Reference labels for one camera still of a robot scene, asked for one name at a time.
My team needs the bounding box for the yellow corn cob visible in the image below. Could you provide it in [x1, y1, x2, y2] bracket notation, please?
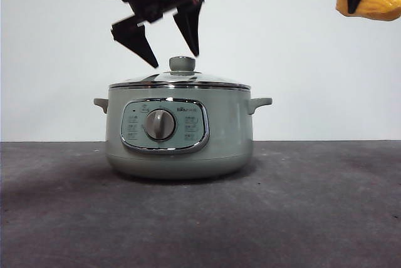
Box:
[335, 0, 401, 22]

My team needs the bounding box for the pale green electric pot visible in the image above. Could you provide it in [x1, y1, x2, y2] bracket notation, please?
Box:
[93, 87, 273, 181]

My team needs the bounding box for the glass lid with green knob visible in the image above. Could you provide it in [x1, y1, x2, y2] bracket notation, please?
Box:
[108, 56, 252, 90]

